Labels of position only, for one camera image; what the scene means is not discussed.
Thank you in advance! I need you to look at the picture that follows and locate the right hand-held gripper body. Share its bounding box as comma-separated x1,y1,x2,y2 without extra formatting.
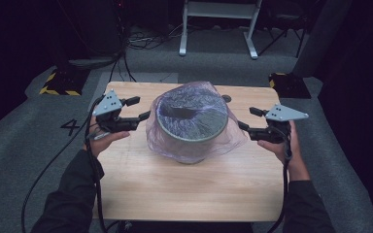
248,103,310,145

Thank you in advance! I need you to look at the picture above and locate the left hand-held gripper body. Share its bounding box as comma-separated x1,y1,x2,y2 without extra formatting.
91,88,141,134

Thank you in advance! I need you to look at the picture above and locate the purple plastic bag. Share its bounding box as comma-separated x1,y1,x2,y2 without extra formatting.
145,80,250,165

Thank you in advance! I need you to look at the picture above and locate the green plastic bin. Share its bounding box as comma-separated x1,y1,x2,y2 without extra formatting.
154,84,231,165

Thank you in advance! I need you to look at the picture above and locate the person's left hand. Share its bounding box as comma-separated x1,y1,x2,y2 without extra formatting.
83,114,131,158

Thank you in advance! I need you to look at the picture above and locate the person's right hand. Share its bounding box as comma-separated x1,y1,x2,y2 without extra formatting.
256,120,312,183

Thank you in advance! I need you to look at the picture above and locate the yellow-black striped stand base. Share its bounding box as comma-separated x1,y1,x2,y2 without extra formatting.
39,67,90,97
268,72,313,100

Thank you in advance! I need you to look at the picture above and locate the black folding chair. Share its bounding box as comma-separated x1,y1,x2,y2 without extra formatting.
257,0,309,59

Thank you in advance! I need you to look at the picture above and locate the grey column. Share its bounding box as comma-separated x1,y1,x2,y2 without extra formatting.
291,0,355,79

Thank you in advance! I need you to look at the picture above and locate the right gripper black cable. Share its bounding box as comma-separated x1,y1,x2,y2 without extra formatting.
265,125,293,233

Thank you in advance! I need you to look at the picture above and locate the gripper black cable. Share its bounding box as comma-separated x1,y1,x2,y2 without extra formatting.
265,125,293,233
85,94,109,233

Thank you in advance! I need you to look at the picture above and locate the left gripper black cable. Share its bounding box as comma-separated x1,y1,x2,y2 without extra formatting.
85,94,109,233

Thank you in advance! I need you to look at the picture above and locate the bundle of floor cables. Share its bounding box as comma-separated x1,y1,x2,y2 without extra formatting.
125,22,184,51

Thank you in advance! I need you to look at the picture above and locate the long black floor cable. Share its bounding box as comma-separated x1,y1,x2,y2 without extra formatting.
20,48,127,233

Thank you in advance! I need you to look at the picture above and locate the white metal stand frame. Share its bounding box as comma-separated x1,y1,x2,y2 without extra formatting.
178,0,263,60

